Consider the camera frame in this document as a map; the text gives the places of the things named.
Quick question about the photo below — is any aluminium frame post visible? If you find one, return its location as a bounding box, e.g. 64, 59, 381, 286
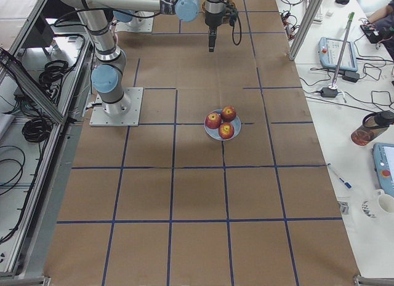
287, 0, 323, 61

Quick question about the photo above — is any red apple plate left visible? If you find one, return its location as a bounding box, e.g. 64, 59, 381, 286
205, 112, 222, 129

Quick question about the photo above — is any red apple plate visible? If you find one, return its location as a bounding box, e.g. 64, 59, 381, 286
218, 122, 235, 140
220, 106, 237, 122
205, 112, 222, 129

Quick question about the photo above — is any black power adapter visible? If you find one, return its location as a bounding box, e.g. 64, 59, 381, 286
342, 71, 360, 83

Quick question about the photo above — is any light blue plate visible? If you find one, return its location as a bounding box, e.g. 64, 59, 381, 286
204, 109, 241, 141

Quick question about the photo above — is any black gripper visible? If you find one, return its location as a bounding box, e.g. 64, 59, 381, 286
204, 0, 238, 54

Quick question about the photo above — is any long metal rod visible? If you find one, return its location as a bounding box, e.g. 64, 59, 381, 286
328, 12, 355, 90

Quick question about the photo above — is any blue white pen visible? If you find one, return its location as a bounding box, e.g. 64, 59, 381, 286
327, 163, 352, 189

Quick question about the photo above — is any red apple plate front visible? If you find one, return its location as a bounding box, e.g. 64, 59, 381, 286
218, 122, 235, 140

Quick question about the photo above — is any red apple plate back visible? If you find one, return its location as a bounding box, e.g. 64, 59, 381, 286
220, 106, 237, 122

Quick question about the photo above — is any blue teach pendant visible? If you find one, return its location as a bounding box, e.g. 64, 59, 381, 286
372, 143, 394, 196
318, 37, 358, 72

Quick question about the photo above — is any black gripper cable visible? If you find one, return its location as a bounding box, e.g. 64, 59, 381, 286
228, 6, 243, 46

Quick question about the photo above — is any brown water bottle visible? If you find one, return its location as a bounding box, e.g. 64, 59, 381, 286
351, 110, 393, 146

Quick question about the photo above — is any white mug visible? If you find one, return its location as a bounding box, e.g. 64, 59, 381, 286
361, 189, 393, 218

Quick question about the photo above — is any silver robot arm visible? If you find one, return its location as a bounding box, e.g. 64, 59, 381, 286
61, 0, 240, 127

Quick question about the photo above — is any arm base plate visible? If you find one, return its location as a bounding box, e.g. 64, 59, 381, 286
115, 18, 153, 33
89, 87, 143, 127

